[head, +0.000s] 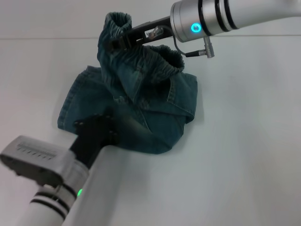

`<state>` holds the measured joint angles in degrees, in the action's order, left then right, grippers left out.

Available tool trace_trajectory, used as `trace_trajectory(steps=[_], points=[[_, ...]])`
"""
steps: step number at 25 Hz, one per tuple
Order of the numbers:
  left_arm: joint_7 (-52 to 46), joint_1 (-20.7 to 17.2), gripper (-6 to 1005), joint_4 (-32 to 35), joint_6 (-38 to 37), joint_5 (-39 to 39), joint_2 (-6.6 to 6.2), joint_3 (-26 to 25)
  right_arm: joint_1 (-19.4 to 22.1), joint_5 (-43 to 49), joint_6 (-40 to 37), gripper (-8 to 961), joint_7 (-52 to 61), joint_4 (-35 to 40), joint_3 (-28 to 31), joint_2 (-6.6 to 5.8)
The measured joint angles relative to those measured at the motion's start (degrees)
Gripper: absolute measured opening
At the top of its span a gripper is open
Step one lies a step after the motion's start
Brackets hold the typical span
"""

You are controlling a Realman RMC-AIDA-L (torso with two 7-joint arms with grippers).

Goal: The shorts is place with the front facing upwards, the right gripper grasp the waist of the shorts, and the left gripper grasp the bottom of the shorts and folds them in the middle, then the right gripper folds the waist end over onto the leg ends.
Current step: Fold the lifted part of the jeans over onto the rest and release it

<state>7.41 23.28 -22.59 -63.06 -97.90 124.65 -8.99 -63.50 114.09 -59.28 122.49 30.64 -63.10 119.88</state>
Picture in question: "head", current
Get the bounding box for right arm silver plug cable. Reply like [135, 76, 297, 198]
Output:
[162, 25, 216, 58]

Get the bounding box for blue denim shorts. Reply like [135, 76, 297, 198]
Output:
[57, 11, 198, 155]

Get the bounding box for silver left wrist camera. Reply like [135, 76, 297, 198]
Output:
[0, 135, 91, 189]

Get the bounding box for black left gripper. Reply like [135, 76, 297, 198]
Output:
[69, 113, 120, 169]

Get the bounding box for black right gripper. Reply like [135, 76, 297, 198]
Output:
[107, 15, 175, 51]

